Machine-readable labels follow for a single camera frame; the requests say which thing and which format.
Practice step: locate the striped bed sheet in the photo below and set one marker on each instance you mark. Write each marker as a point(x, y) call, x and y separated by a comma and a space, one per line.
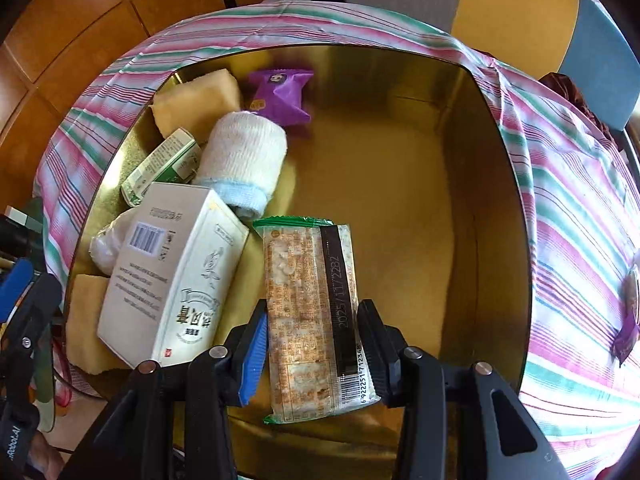
point(575, 210)

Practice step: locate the blue yellow grey chair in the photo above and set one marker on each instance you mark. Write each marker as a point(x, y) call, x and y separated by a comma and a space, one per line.
point(510, 15)

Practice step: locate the purple snack packet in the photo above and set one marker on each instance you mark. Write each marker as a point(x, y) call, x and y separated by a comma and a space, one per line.
point(282, 95)
point(627, 325)

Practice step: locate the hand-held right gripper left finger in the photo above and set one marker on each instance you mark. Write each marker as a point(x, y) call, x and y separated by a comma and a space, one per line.
point(252, 360)

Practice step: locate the white towel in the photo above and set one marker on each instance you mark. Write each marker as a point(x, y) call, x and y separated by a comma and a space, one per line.
point(240, 160)

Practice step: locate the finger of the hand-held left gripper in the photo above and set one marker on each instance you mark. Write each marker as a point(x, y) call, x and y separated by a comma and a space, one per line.
point(15, 285)

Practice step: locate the white cardboard box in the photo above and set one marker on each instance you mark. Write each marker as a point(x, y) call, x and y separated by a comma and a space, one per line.
point(170, 270)

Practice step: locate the white plastic bundle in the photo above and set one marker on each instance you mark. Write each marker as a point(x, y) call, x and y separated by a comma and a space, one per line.
point(110, 245)

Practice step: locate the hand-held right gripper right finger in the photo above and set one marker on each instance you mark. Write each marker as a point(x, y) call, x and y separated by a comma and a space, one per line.
point(375, 360)

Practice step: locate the green white small box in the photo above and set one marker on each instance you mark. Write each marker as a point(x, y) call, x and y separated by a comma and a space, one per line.
point(160, 170)

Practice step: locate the cracker packet with green edges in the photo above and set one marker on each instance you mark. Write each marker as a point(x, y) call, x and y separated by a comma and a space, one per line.
point(310, 310)

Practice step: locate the yellow sponge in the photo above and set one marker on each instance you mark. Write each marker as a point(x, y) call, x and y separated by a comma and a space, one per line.
point(200, 105)
point(85, 325)

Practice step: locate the dark red cloth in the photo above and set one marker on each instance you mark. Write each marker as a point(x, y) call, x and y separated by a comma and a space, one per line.
point(575, 100)

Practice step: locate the gold tin box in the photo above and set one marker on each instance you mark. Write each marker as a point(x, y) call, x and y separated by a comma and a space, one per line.
point(400, 210)

